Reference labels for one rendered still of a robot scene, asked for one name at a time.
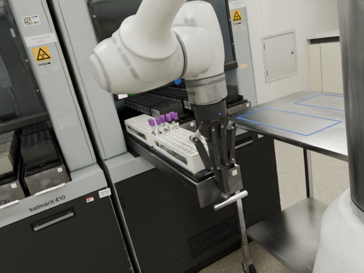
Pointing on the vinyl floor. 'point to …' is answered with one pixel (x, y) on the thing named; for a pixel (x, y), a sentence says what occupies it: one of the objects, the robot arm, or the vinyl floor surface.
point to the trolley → (293, 217)
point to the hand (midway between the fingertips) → (222, 179)
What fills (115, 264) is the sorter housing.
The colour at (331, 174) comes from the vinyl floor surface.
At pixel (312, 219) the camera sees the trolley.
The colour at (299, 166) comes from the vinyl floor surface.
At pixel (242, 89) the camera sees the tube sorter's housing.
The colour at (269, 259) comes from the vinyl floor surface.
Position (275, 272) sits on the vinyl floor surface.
